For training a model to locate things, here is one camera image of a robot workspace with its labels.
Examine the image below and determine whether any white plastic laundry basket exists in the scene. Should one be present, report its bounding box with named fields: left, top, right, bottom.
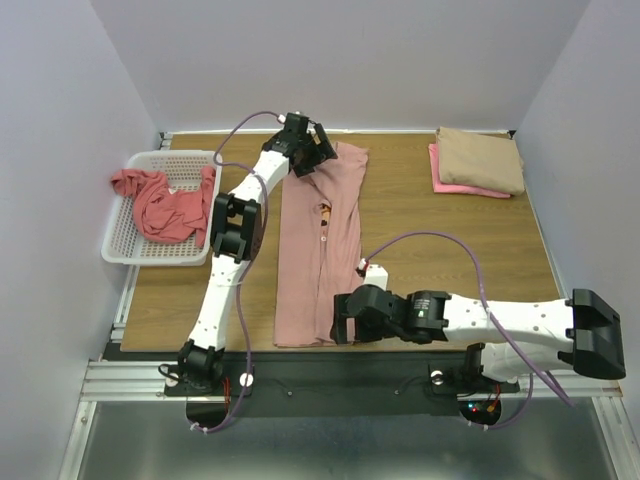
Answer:
left=102, top=150, right=222, bottom=266

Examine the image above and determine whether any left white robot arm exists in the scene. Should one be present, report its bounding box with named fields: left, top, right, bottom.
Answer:
left=177, top=111, right=337, bottom=394

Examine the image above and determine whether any folded bright pink t-shirt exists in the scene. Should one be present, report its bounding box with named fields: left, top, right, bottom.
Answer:
left=428, top=143, right=511, bottom=199

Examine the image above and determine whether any dusty pink graphic t-shirt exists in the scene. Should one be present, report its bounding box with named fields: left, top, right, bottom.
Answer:
left=273, top=142, right=369, bottom=347

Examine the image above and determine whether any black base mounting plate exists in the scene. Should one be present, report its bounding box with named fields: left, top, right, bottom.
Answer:
left=159, top=351, right=519, bottom=420

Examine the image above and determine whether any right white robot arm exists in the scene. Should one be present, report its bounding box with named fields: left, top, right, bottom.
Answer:
left=330, top=284, right=626, bottom=390

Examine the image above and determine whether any folded tan t-shirt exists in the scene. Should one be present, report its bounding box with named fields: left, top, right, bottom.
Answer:
left=436, top=127, right=525, bottom=196

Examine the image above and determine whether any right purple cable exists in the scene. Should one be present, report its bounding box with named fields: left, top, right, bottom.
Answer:
left=357, top=230, right=576, bottom=432

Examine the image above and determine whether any red crumpled t-shirt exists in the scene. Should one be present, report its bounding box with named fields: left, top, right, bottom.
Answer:
left=110, top=166, right=216, bottom=248

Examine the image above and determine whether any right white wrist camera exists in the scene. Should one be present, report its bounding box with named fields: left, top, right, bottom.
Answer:
left=363, top=264, right=389, bottom=290

